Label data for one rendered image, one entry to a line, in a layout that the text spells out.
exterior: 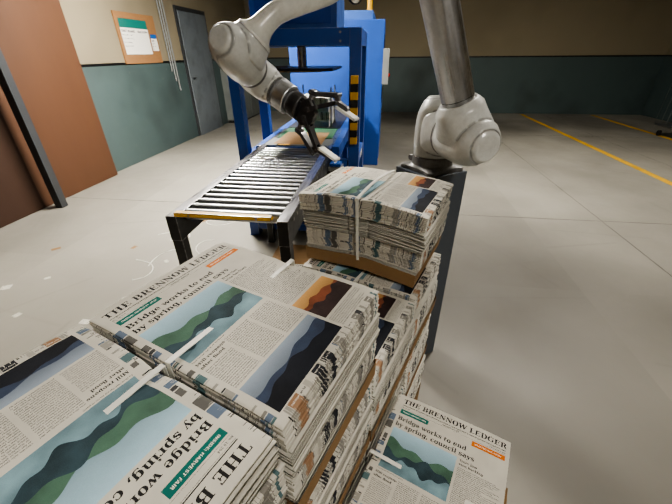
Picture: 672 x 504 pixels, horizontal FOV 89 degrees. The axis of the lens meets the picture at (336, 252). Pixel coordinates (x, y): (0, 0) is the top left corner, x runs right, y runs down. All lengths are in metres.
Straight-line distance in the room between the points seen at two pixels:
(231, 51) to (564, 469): 1.83
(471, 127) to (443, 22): 0.29
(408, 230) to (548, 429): 1.25
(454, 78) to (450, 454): 1.00
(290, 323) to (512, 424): 1.44
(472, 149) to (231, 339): 0.90
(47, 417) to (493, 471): 0.83
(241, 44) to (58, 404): 0.82
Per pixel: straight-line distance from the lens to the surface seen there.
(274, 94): 1.12
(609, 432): 2.02
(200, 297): 0.62
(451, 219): 1.52
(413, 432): 0.97
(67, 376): 0.57
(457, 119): 1.17
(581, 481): 1.81
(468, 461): 0.96
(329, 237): 1.03
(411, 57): 10.07
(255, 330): 0.53
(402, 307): 0.93
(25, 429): 0.54
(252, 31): 1.03
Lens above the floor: 1.41
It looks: 30 degrees down
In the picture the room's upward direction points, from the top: straight up
